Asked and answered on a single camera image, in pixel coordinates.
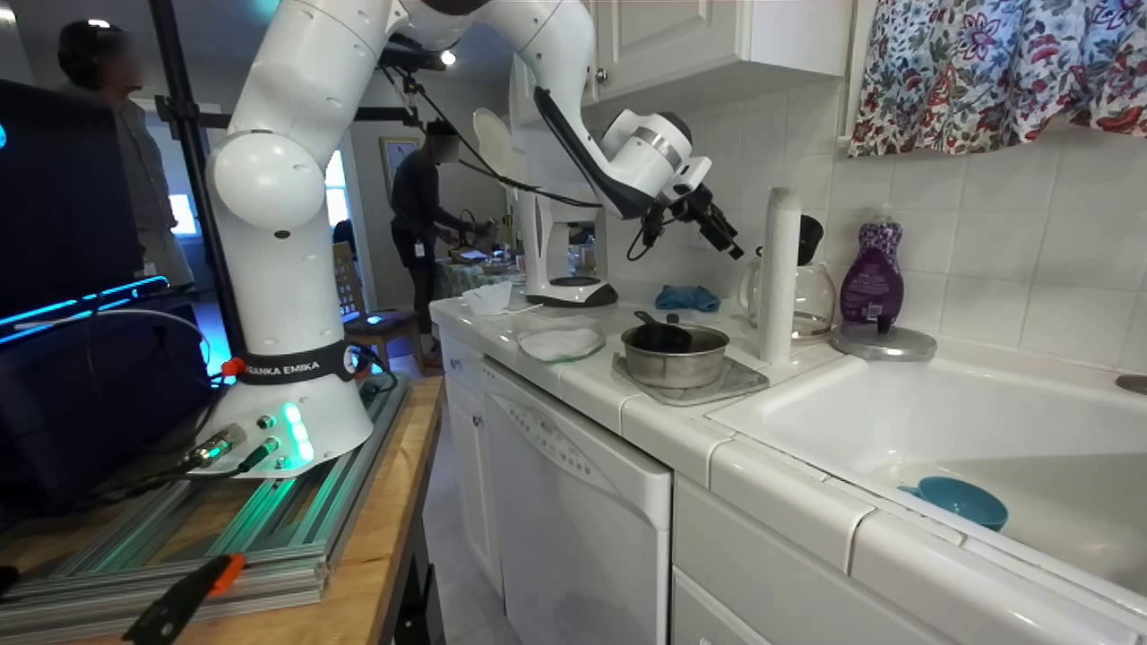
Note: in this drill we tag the white kitchen sink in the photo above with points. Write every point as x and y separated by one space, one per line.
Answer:
954 415

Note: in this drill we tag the white crumpled paper towel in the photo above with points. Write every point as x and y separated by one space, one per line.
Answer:
490 303

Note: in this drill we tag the round silver cabinet knob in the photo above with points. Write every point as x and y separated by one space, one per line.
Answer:
599 74

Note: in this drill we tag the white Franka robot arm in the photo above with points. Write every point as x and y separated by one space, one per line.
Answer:
288 180

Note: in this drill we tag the orange black clamp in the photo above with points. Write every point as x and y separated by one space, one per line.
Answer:
181 604

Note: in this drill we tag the white dishwasher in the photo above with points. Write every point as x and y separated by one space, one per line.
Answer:
576 513

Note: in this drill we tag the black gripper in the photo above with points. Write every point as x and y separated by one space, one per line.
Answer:
683 204

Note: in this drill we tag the aluminium mounting frame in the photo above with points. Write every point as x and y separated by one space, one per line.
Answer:
273 524

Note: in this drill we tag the small black toy pot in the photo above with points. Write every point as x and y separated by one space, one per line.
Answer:
677 341

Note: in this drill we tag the white folded towel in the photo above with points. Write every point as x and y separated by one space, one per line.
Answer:
560 337

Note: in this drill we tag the black camera on boom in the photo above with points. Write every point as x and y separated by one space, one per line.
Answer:
414 56

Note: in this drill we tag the blue terry cloth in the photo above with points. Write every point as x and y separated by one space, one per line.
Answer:
685 297

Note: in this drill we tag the silver metal bowl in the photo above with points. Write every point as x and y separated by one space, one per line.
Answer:
677 370

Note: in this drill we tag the white sink base cabinet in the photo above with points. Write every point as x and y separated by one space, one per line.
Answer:
777 560

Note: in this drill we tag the white coffee maker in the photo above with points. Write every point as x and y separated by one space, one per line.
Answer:
542 252

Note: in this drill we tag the blue sponge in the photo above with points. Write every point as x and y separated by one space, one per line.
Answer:
963 504

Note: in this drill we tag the round ceiling light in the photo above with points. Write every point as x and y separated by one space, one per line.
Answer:
100 24

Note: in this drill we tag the wooden work table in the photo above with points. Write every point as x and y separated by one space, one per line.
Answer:
383 537

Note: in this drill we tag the round silver lid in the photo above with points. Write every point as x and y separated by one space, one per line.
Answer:
884 346

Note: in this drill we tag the person in dark clothes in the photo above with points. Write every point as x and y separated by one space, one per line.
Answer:
419 202

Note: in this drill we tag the floral window curtain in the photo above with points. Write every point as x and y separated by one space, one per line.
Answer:
981 74

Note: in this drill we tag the purple soap bottle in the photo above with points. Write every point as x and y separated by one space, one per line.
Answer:
871 286

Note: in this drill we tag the white upper wall cabinet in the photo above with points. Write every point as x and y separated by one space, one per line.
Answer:
717 39

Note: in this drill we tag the black computer monitor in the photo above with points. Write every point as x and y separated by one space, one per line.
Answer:
73 406

